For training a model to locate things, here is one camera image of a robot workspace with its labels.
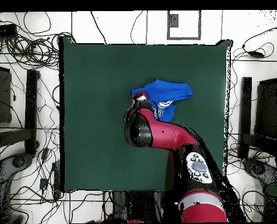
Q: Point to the blue shirt with white print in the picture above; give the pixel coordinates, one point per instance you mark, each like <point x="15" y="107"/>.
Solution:
<point x="168" y="91"/>

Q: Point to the dark flat box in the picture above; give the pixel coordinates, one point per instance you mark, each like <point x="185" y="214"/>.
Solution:
<point x="3" y="93"/>
<point x="267" y="109"/>

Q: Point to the dark green table cloth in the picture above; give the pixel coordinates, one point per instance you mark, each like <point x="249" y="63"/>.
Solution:
<point x="94" y="128"/>

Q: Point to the black stand bar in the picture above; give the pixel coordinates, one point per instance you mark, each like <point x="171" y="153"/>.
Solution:
<point x="31" y="112"/>
<point x="245" y="116"/>

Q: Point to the black power adaptor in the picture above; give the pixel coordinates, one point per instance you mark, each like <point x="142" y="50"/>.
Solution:
<point x="256" y="54"/>

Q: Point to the black office chair base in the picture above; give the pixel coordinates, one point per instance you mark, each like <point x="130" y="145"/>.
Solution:
<point x="259" y="169"/>
<point x="19" y="162"/>

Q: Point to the black device with ports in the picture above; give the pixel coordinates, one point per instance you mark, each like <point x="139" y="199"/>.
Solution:
<point x="3" y="30"/>

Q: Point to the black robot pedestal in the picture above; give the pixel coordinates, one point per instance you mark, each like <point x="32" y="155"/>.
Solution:
<point x="138" y="205"/>

